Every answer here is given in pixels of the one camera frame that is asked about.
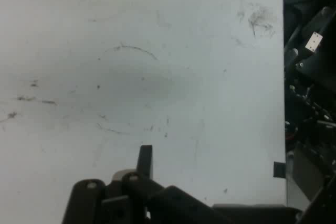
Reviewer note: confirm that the black metal equipment frame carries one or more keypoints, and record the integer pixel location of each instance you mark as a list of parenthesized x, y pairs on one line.
[(312, 98)]

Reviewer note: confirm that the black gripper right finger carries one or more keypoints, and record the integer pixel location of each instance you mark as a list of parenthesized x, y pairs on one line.
[(157, 203)]

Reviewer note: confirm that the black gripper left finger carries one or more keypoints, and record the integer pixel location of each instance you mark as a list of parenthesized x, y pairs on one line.
[(84, 203)]

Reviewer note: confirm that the small white bracket plate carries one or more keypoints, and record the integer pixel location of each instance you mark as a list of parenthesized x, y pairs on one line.
[(313, 41)]

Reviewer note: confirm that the black tape marker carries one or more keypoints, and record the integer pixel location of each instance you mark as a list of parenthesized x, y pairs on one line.
[(278, 169)]

